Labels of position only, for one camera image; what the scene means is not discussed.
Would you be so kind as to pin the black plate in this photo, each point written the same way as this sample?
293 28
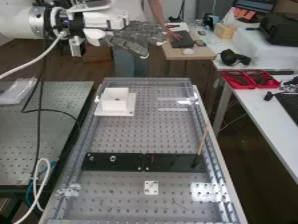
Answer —
133 162

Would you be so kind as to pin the clear box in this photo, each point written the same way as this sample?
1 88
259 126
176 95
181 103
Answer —
194 100

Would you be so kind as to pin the small white square plate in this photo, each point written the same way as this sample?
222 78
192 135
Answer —
150 187

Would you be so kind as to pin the person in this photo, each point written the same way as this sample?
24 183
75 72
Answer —
126 63

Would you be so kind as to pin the black headphones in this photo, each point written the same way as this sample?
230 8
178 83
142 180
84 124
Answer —
234 57

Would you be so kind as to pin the thin stick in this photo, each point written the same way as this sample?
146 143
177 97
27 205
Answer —
202 141

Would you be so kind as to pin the wooden desk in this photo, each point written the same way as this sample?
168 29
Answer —
186 63

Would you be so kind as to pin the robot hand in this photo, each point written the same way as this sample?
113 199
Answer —
128 35

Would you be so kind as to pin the black bag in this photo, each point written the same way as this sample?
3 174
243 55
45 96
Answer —
281 30

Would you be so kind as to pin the clear plastic tray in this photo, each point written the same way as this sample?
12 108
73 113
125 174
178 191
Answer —
16 90

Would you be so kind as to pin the black keyboard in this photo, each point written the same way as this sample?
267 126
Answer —
290 106
182 39

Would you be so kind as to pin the black mouse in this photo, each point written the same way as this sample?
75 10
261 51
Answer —
267 96

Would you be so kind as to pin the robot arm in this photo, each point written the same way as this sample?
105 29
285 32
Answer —
21 21

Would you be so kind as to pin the white desk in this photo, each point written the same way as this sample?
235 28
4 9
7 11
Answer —
270 113

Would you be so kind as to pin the white mouse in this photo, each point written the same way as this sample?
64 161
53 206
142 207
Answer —
189 51

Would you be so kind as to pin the small wooden box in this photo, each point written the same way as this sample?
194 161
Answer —
225 31

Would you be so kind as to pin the small white box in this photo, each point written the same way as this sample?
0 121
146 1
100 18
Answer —
114 99

